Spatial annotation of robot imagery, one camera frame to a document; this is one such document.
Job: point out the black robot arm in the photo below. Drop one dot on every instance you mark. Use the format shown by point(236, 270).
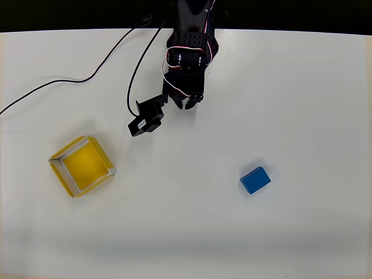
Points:
point(191, 26)

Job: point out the yellow open box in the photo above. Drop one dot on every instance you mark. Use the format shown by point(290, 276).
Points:
point(84, 165)

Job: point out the blue rectangular block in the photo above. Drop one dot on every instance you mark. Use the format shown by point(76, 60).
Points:
point(255, 180)

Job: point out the black webcam with white label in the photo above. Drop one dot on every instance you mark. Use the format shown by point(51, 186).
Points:
point(146, 119)

